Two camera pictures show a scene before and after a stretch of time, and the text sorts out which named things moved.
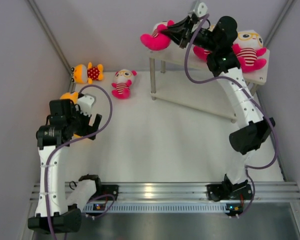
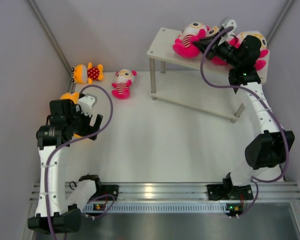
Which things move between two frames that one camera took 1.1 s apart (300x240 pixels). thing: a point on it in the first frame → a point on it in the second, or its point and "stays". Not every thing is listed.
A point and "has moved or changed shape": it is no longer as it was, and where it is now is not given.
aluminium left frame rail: (71, 87) stays
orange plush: (73, 96) stays
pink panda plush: (159, 40) has moved or changed shape
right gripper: (177, 36) → (203, 44)
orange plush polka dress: (77, 136) stays
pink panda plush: (123, 78) stays
